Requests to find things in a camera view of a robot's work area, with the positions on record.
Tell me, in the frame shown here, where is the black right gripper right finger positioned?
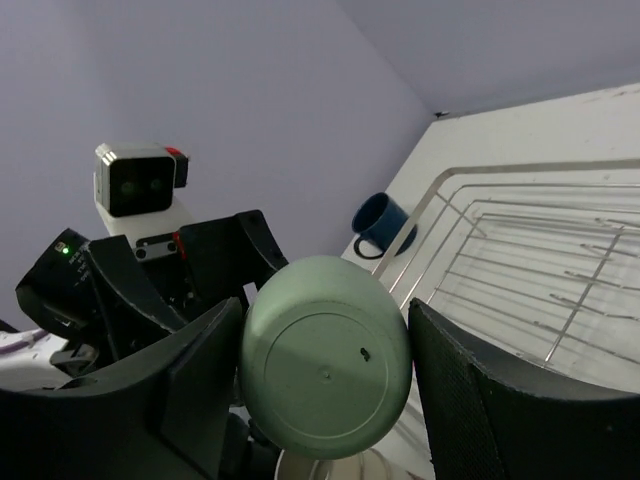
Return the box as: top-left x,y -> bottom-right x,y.
408,299 -> 639,479

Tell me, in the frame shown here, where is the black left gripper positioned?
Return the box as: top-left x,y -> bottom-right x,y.
87,210 -> 288,360

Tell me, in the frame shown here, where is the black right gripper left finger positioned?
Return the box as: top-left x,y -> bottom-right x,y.
1,298 -> 243,479

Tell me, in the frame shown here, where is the cream brown cup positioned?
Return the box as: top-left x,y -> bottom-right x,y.
274,449 -> 412,480

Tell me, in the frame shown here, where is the mint green cup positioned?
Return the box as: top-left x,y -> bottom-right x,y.
238,256 -> 412,459

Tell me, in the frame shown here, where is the dark blue mug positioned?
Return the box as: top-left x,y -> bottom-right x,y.
351,192 -> 409,260

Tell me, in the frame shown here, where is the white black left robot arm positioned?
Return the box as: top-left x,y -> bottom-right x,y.
1,210 -> 286,397

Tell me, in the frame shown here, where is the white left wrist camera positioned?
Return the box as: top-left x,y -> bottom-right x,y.
93,143 -> 195,247

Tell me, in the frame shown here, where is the chrome wire dish rack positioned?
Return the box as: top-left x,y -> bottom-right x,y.
373,159 -> 639,389

